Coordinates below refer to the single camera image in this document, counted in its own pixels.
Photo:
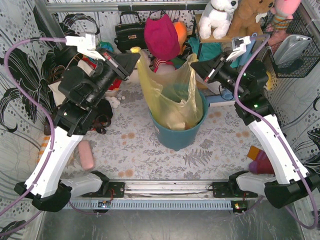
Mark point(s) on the pink plush toy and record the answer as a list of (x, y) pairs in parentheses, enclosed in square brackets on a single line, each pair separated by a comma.
[(282, 11)]

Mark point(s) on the small white fluffy plush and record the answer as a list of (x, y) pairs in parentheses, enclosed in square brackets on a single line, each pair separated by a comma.
[(115, 101)]

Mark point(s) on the white plush dog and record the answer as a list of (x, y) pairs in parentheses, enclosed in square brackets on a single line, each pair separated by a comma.
[(216, 18)]

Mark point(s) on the pink faced striped doll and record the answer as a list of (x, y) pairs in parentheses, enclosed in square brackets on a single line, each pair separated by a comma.
[(162, 67)]

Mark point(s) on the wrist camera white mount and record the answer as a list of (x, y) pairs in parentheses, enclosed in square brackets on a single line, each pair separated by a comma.
[(86, 45), (239, 47)]

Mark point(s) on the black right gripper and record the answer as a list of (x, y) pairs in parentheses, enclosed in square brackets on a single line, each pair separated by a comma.
[(212, 71)]

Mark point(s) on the black wire basket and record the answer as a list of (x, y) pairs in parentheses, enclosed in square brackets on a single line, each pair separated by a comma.
[(298, 67)]

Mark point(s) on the orange plush toy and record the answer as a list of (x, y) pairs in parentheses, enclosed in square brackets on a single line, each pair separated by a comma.
[(181, 31)]

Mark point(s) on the magenta felt hat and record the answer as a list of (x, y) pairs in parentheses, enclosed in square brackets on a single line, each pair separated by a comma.
[(161, 38)]

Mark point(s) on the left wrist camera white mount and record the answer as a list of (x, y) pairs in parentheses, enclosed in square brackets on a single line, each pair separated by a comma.
[(86, 45)]

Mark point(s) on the black leather handbag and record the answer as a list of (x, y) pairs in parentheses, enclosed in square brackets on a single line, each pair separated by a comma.
[(130, 35)]

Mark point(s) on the teal plastic trash bin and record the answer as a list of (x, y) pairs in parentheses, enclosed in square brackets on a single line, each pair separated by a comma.
[(177, 140)]

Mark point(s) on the teal folded cloth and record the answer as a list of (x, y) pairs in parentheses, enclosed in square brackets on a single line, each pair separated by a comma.
[(208, 50)]

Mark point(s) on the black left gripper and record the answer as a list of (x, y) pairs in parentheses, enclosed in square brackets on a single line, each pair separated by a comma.
[(116, 67)]

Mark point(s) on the magenta red sock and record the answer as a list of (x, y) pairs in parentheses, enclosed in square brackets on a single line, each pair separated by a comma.
[(261, 164)]

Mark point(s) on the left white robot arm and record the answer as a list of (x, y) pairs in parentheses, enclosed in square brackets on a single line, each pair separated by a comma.
[(75, 117)]

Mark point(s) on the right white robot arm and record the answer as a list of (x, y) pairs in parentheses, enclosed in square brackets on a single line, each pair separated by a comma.
[(286, 184)]

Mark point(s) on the yellow plastic trash bag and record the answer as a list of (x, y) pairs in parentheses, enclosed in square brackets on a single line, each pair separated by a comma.
[(172, 98)]

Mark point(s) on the red folded clothes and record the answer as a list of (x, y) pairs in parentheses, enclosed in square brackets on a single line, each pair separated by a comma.
[(115, 85)]

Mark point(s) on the blue handled mop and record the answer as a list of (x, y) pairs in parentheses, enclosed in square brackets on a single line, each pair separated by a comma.
[(226, 98)]

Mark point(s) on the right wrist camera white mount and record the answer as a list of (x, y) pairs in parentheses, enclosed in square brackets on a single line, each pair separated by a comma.
[(239, 47)]

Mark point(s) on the brown plush teddy bear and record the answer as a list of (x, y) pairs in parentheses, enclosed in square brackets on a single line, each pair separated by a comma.
[(248, 16)]

